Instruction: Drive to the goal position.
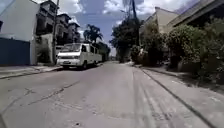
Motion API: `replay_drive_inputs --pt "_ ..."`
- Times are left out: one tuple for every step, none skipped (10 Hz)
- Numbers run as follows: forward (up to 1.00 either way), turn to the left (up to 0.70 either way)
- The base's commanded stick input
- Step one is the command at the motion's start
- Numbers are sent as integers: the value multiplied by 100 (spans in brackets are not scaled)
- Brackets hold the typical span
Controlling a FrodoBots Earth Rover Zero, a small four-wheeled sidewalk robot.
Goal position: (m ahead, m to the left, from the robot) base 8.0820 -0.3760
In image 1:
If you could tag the dark leafy tree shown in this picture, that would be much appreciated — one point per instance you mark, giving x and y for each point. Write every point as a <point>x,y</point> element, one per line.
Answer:
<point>125,38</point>

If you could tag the grey concrete road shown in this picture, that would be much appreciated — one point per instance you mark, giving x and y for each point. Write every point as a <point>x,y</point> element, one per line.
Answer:
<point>106,96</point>

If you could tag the white van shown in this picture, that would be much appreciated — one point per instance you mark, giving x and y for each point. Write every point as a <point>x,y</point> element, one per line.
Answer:
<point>77,55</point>

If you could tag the palm tree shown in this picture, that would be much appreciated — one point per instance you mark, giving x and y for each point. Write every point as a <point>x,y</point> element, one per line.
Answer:
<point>92,34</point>

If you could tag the multi-storey grey houses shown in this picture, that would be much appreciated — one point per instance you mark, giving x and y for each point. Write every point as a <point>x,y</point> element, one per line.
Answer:
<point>56,28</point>

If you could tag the utility pole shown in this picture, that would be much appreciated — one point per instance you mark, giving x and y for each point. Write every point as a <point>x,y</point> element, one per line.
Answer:
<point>54,31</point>

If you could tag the green bushes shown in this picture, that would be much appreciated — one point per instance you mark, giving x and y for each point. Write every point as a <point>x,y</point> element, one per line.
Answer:
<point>190,46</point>

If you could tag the grey concrete sidewalk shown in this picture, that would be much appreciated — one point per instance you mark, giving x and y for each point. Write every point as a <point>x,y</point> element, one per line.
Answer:
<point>20,70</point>
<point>196,93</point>

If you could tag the beige building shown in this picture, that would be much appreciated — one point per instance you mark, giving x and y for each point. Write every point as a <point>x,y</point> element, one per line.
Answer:
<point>186,15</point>

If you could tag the white building with blue gate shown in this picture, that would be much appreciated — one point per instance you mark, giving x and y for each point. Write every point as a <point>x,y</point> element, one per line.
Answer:
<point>18,30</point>

